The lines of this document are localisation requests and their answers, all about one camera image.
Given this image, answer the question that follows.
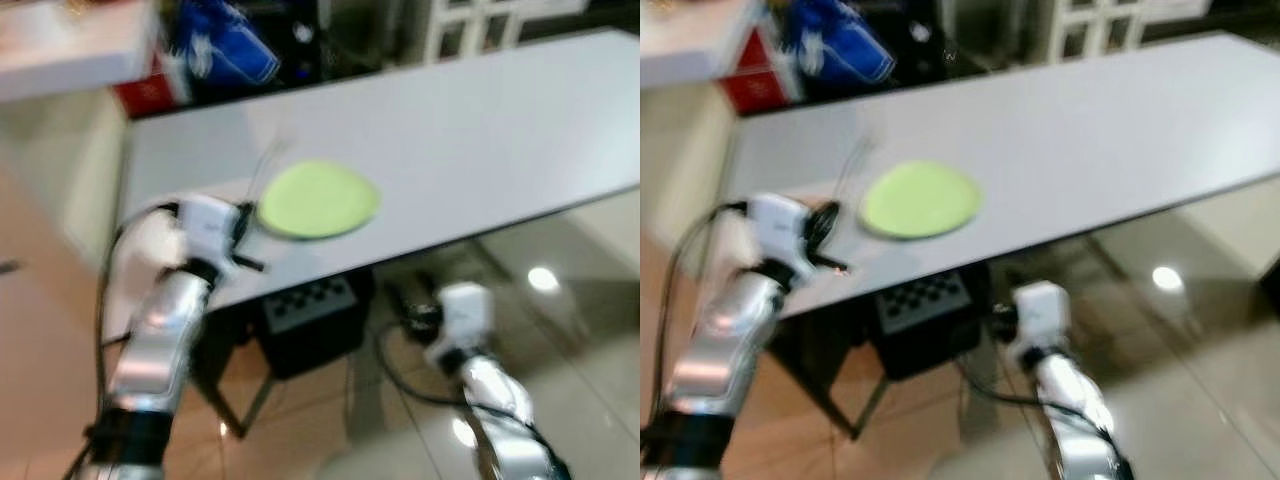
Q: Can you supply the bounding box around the black box with checker pattern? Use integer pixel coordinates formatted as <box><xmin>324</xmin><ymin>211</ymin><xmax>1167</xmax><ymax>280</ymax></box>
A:
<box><xmin>875</xmin><ymin>270</ymin><xmax>991</xmax><ymax>381</ymax></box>
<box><xmin>255</xmin><ymin>272</ymin><xmax>366</xmax><ymax>381</ymax></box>

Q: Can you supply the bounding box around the green round plate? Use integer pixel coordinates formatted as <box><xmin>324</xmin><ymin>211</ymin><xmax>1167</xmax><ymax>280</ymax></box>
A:
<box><xmin>257</xmin><ymin>160</ymin><xmax>381</xmax><ymax>241</ymax></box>
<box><xmin>860</xmin><ymin>160</ymin><xmax>983</xmax><ymax>241</ymax></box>

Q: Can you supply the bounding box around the red box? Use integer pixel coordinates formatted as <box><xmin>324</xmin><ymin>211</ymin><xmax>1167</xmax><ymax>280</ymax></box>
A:
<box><xmin>720</xmin><ymin>30</ymin><xmax>801</xmax><ymax>114</ymax></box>
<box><xmin>112</xmin><ymin>55</ymin><xmax>179</xmax><ymax>119</ymax></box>

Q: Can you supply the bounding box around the blue bag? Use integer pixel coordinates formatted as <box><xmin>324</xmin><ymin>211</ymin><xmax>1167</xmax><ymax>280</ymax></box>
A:
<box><xmin>172</xmin><ymin>0</ymin><xmax>283</xmax><ymax>88</ymax></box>
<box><xmin>788</xmin><ymin>0</ymin><xmax>897</xmax><ymax>88</ymax></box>

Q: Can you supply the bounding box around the white counter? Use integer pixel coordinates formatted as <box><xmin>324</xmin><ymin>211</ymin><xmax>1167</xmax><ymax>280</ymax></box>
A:
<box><xmin>640</xmin><ymin>0</ymin><xmax>771</xmax><ymax>271</ymax></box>
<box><xmin>0</xmin><ymin>0</ymin><xmax>166</xmax><ymax>271</ymax></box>

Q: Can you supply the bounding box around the white cabinet with glass doors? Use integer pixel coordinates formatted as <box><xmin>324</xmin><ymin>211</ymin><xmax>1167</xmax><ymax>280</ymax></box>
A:
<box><xmin>1040</xmin><ymin>0</ymin><xmax>1211</xmax><ymax>63</ymax></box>
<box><xmin>420</xmin><ymin>0</ymin><xmax>591</xmax><ymax>63</ymax></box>

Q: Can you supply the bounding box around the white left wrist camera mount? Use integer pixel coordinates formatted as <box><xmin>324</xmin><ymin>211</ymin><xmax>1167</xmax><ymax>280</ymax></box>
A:
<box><xmin>180</xmin><ymin>195</ymin><xmax>241</xmax><ymax>266</ymax></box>
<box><xmin>748</xmin><ymin>193</ymin><xmax>813</xmax><ymax>276</ymax></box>

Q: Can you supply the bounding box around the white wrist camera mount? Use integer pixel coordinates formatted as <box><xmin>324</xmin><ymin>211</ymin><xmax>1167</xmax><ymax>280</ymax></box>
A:
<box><xmin>437</xmin><ymin>283</ymin><xmax>494</xmax><ymax>351</ymax></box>
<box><xmin>180</xmin><ymin>195</ymin><xmax>241</xmax><ymax>266</ymax></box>
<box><xmin>748</xmin><ymin>193</ymin><xmax>813</xmax><ymax>276</ymax></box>
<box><xmin>1012</xmin><ymin>282</ymin><xmax>1071</xmax><ymax>351</ymax></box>

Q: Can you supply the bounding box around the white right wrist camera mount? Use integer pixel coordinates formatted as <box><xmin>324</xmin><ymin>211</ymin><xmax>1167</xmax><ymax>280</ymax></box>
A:
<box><xmin>1012</xmin><ymin>282</ymin><xmax>1071</xmax><ymax>351</ymax></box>
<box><xmin>437</xmin><ymin>283</ymin><xmax>494</xmax><ymax>351</ymax></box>

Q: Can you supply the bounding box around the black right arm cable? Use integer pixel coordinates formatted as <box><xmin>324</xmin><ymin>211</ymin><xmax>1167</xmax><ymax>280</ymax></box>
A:
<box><xmin>955</xmin><ymin>355</ymin><xmax>1126</xmax><ymax>471</ymax></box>
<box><xmin>374</xmin><ymin>325</ymin><xmax>561</xmax><ymax>471</ymax></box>

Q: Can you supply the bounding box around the grey metal table frame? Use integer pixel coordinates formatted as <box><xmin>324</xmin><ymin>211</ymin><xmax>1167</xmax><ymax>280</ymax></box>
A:
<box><xmin>190</xmin><ymin>300</ymin><xmax>281</xmax><ymax>441</ymax></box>
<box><xmin>790</xmin><ymin>320</ymin><xmax>891</xmax><ymax>441</ymax></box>

